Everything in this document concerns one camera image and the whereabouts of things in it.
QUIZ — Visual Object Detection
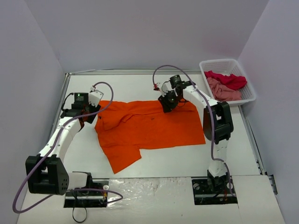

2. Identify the orange t shirt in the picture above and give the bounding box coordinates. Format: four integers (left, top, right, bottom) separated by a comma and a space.
94, 100, 206, 174

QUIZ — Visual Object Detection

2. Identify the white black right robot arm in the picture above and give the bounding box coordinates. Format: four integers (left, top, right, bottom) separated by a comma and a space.
154, 75, 234, 193

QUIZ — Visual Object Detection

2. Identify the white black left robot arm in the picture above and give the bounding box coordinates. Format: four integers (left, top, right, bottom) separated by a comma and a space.
25, 91, 103, 195

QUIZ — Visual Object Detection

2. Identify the dusty pink t shirt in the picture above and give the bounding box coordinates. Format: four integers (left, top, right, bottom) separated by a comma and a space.
207, 77, 242, 101

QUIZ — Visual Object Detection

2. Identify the white plastic laundry basket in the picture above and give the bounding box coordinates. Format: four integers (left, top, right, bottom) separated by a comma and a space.
199, 59, 256, 106

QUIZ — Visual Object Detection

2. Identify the magenta t shirt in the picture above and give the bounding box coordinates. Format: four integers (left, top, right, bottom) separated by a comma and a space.
204, 70, 248, 91

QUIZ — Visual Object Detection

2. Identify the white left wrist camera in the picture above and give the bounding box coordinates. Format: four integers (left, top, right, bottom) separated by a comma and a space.
88, 86, 104, 107

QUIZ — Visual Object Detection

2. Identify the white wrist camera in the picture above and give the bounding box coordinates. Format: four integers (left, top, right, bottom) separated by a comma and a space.
154, 82, 168, 96
88, 86, 104, 107

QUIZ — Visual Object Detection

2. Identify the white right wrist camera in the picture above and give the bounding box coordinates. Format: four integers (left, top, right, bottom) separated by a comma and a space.
154, 82, 168, 96

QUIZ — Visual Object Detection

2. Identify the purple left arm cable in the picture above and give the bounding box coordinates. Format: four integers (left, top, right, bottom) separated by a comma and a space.
12, 81, 124, 213

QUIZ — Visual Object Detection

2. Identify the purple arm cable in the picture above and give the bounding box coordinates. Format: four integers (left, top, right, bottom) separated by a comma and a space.
152, 64, 236, 196
12, 81, 124, 213

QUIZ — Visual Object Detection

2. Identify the aluminium table edge rail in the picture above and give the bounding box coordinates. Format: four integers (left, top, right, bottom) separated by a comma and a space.
38, 72, 71, 179

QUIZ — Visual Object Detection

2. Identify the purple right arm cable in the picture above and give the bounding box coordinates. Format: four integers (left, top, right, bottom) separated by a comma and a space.
152, 64, 236, 196

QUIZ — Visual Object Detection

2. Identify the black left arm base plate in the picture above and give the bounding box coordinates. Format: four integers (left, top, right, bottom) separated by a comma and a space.
64, 179, 109, 208

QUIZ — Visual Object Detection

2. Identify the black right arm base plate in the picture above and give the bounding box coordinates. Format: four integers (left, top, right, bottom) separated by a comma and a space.
192, 177, 238, 205

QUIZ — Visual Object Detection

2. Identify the thin black cable loop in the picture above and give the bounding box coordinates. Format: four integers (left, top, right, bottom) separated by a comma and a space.
71, 186, 88, 223

